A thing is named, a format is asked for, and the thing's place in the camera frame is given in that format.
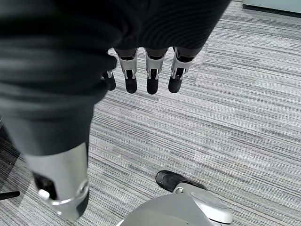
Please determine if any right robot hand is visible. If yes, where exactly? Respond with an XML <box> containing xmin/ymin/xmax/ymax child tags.
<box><xmin>0</xmin><ymin>0</ymin><xmax>232</xmax><ymax>221</ymax></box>

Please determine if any black furniture leg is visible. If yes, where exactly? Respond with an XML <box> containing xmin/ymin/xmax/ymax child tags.
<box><xmin>0</xmin><ymin>191</ymin><xmax>21</xmax><ymax>201</ymax></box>

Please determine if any dark robot foot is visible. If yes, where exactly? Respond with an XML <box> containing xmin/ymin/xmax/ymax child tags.
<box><xmin>155</xmin><ymin>170</ymin><xmax>208</xmax><ymax>193</ymax></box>

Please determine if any silver robot leg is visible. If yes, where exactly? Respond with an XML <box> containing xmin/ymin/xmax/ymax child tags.
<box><xmin>119</xmin><ymin>182</ymin><xmax>233</xmax><ymax>226</ymax></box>

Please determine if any black wall baseboard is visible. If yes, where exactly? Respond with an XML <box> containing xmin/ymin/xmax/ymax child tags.
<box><xmin>242</xmin><ymin>3</ymin><xmax>301</xmax><ymax>17</ymax></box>

